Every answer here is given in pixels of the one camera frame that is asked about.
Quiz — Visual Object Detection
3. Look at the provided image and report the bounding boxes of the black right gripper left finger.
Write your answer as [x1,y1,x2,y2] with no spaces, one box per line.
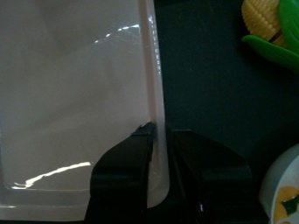
[83,122,157,224]

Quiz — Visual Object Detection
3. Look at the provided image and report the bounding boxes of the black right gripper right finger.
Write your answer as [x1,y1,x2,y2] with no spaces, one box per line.
[165,129,271,224]

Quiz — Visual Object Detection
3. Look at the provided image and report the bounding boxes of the pale pink rectangular plate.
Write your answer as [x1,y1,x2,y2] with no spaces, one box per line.
[0,0,171,222]

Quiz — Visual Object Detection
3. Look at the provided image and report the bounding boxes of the white oval plate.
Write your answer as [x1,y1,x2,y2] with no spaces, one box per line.
[257,143,299,224]

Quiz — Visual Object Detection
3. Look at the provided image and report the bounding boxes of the toy corn with green husk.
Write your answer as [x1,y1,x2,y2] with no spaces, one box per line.
[240,0,299,74]

